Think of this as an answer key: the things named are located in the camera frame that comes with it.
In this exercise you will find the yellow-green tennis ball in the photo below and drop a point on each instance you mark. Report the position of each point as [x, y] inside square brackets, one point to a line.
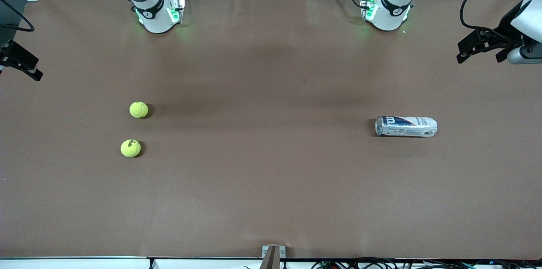
[139, 109]
[131, 148]

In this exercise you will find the large table cover sheet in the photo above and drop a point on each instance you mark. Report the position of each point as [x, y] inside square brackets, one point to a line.
[271, 197]

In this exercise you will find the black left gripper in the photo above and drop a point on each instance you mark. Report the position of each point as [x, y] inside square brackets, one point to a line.
[504, 33]

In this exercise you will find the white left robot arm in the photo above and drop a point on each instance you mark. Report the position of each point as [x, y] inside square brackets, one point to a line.
[389, 10]

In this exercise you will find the metal table edge bracket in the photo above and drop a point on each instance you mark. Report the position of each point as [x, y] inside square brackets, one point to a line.
[273, 256]

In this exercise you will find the clear plastic tennis ball can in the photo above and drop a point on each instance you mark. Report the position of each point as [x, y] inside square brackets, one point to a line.
[406, 126]

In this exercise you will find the white table edge rail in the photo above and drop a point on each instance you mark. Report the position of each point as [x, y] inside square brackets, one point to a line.
[84, 264]

